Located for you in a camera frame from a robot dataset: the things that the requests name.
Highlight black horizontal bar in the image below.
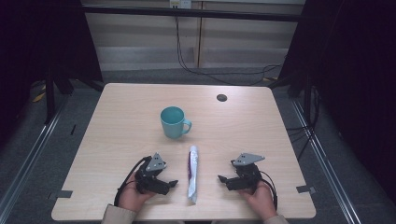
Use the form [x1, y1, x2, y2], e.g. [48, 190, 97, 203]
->
[81, 4, 305, 23]

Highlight black metal stand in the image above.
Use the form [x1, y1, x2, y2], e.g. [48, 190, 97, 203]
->
[44, 66, 106, 125]

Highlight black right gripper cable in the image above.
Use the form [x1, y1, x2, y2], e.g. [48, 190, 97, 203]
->
[259, 170, 279, 211]

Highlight person's right hand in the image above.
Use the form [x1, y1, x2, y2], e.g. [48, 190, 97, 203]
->
[237, 180, 278, 221]

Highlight white wall outlet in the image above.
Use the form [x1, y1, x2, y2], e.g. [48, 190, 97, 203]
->
[169, 0, 192, 9]

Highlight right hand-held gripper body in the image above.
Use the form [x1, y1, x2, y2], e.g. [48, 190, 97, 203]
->
[230, 152, 266, 189]

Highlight black floor cables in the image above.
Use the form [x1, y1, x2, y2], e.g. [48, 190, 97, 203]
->
[285, 86, 322, 161]

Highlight black wall cable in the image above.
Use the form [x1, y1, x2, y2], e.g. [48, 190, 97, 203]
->
[173, 15, 283, 87]

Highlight metal floor rail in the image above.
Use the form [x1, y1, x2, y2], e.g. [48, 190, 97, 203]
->
[0, 92, 69, 218]
[290, 98, 362, 224]

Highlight person's left hand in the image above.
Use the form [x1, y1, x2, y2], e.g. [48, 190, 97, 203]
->
[118, 172, 157, 213]

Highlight white purple toothpaste tube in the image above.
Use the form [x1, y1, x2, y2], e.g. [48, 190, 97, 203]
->
[186, 145, 200, 205]

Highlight teal mug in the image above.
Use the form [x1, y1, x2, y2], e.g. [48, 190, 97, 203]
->
[160, 105, 192, 140]

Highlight black curtain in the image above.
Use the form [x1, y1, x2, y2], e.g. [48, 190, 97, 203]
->
[0, 0, 105, 150]
[276, 0, 396, 195]

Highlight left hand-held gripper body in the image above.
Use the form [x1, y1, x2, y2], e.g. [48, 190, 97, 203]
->
[134, 152, 171, 195]

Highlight grey tape strip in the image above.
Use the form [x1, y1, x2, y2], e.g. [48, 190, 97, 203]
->
[47, 189, 74, 201]
[295, 185, 318, 194]

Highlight yellow floor tape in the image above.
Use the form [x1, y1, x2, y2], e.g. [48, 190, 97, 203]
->
[31, 82, 48, 104]

